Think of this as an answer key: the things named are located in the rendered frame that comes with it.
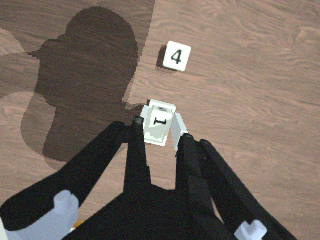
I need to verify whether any white cube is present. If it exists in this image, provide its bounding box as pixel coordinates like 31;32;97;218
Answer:
163;41;191;71
148;105;172;132

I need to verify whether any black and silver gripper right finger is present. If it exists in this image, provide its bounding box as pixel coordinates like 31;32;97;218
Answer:
170;113;297;240

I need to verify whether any white rectangular tray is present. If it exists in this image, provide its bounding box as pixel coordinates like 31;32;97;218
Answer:
144;99;176;146

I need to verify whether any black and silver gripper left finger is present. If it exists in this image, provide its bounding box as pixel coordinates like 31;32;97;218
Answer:
0;105;159;240

